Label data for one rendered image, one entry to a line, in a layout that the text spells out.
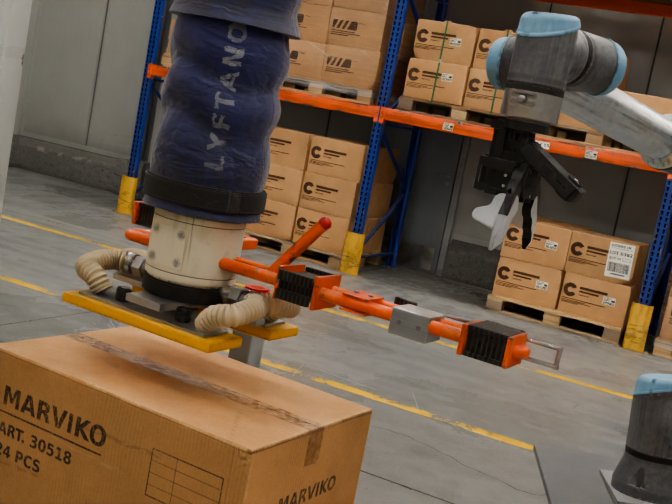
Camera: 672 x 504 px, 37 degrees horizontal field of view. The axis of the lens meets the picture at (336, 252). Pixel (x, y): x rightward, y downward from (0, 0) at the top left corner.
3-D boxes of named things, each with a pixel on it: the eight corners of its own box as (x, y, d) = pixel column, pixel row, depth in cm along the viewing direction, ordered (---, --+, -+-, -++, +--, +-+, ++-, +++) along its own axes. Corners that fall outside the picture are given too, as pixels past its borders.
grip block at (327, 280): (268, 298, 171) (275, 265, 170) (298, 294, 179) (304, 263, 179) (309, 311, 167) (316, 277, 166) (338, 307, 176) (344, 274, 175)
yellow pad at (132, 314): (60, 301, 182) (64, 274, 181) (98, 297, 190) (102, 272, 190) (207, 354, 166) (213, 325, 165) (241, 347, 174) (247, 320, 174)
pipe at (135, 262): (71, 281, 183) (76, 251, 182) (158, 274, 205) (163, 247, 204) (218, 332, 167) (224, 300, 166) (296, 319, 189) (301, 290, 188)
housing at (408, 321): (385, 332, 162) (391, 306, 161) (403, 328, 168) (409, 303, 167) (424, 344, 159) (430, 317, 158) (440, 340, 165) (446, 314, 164)
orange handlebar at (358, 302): (76, 228, 194) (79, 211, 194) (173, 227, 221) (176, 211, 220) (520, 367, 151) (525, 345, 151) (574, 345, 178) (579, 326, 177)
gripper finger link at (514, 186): (499, 225, 151) (521, 181, 155) (510, 228, 150) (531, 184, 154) (494, 207, 148) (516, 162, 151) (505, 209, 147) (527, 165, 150)
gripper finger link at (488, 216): (462, 243, 151) (485, 196, 155) (498, 252, 148) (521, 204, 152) (458, 232, 149) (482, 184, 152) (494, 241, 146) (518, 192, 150)
